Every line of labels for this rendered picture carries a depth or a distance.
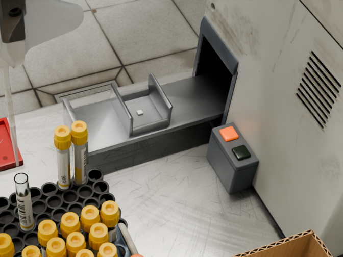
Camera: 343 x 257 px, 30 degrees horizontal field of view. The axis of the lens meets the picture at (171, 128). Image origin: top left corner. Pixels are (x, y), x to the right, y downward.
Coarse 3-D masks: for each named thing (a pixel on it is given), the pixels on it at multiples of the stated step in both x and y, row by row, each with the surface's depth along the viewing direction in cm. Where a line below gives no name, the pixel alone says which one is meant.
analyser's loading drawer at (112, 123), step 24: (216, 72) 79; (120, 96) 70; (144, 96) 75; (168, 96) 75; (192, 96) 75; (216, 96) 76; (72, 120) 69; (96, 120) 72; (120, 120) 72; (144, 120) 72; (168, 120) 71; (192, 120) 73; (96, 144) 69; (120, 144) 70
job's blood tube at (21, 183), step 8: (16, 176) 58; (24, 176) 58; (16, 184) 58; (24, 184) 58; (16, 192) 59; (24, 192) 59; (24, 200) 59; (24, 208) 60; (24, 216) 61; (32, 216) 62; (24, 224) 63; (32, 224) 63
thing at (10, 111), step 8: (8, 72) 48; (8, 80) 48; (8, 88) 49; (8, 96) 49; (8, 104) 50; (8, 112) 51; (16, 136) 53; (16, 144) 54; (16, 152) 55; (16, 160) 56
